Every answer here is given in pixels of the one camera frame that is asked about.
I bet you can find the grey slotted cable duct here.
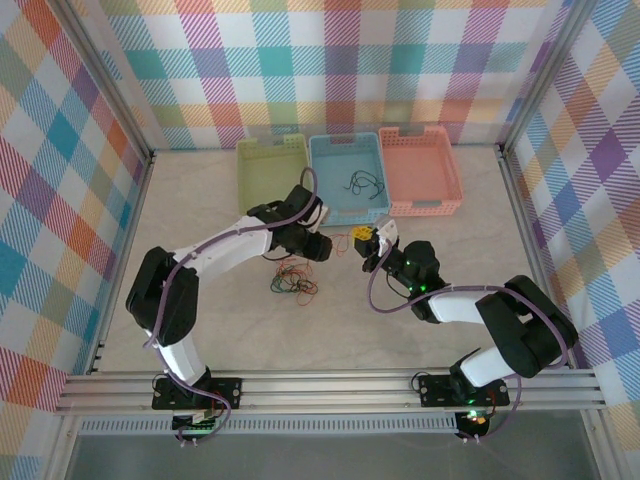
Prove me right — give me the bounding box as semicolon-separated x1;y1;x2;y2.
78;415;460;437

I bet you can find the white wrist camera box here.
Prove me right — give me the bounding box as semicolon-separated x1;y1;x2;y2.
373;216;400;247
308;201;331;232

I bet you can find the thin orange cable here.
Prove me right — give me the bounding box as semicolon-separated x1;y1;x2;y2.
277;259;319;307

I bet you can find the aluminium side rail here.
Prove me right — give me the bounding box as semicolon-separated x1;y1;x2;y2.
85;152;157;376
498;144;574;370

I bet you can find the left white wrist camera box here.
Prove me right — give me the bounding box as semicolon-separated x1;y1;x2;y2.
308;201;331;232

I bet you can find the thin dark green cable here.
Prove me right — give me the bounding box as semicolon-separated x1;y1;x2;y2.
268;269;301;295

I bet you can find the pink plastic basket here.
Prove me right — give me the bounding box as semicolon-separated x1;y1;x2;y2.
378;125;464;219

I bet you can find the aluminium upright post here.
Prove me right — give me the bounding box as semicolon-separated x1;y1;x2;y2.
58;0;157;162
498;0;594;154

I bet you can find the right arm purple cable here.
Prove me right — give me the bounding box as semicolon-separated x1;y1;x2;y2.
367;247;571;444

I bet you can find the green plastic basket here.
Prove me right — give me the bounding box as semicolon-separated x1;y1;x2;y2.
235;133;315;229

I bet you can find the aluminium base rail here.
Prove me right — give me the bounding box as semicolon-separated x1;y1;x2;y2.
53;368;610;417

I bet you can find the small lit controller board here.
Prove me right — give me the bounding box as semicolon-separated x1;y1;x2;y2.
457;408;490;437

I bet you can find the blue plastic basket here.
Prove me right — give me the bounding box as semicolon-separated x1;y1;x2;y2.
307;132;392;227

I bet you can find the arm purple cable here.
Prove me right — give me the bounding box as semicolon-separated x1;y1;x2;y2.
144;167;331;446
367;247;571;444

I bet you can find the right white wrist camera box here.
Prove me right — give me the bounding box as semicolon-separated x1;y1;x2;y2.
373;216;400;247

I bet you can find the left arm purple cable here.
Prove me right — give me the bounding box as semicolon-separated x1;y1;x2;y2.
144;167;331;446

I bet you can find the green terminal controller board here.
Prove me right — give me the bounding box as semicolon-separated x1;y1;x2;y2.
172;408;224;436

